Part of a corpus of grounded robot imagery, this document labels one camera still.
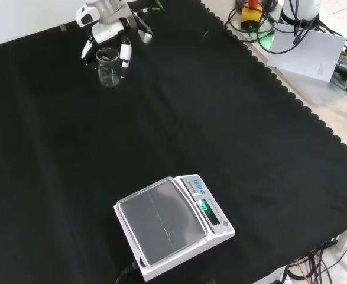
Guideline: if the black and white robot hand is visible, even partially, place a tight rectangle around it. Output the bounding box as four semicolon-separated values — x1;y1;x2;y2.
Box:
75;0;154;69

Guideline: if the clear glass beaker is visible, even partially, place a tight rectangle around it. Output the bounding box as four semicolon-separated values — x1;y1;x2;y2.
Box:
95;47;121;88

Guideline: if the white electronic balance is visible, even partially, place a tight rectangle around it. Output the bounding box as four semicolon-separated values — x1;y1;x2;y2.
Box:
113;173;236;282

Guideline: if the black scalloped bench cloth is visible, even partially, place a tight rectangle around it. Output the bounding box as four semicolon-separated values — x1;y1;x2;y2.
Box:
0;0;347;284

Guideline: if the yellow emergency stop button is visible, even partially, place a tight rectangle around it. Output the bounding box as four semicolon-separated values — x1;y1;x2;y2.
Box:
240;0;264;33

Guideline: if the white paper sheet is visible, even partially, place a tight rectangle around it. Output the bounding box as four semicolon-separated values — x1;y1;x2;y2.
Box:
266;22;347;83

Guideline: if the black balance power cable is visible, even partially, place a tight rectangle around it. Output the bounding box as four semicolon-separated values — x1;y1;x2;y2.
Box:
115;260;138;284

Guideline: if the orange cable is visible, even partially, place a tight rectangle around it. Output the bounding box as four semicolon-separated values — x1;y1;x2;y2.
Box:
296;257;307;280

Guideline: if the black cable bundle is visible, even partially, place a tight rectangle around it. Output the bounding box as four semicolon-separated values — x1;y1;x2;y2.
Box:
285;241;347;284

